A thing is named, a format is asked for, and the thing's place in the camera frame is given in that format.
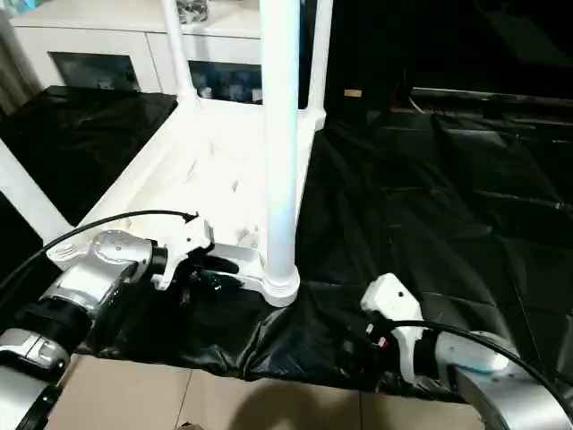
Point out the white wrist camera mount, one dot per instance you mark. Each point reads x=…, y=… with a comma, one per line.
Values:
x=389, y=300
x=188, y=237

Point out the black plastic mat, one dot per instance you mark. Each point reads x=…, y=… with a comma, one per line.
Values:
x=447, y=201

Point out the white plastic table top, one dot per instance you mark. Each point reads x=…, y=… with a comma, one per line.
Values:
x=201, y=157

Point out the dark patterned bundle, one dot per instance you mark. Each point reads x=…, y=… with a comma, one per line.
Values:
x=192, y=11

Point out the white plastic table leg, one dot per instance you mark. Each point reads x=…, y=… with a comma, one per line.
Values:
x=320, y=54
x=27, y=192
x=177, y=45
x=279, y=134

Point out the white glass-door cabinet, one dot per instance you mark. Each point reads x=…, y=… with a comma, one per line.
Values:
x=89, y=36

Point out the small white jar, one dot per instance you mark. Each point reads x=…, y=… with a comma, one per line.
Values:
x=207, y=92
x=256, y=95

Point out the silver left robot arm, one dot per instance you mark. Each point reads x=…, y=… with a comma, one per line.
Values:
x=103, y=251

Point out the grey curtain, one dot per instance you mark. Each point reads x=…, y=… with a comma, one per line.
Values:
x=15, y=67

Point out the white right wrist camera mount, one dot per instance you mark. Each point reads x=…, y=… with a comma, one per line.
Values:
x=389, y=300

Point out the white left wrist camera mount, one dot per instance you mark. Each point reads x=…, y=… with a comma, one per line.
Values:
x=188, y=237

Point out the black horizontal bar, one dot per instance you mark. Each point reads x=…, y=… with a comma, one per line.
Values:
x=492, y=96

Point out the dark furniture with brass label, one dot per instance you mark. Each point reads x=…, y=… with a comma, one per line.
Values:
x=447, y=45

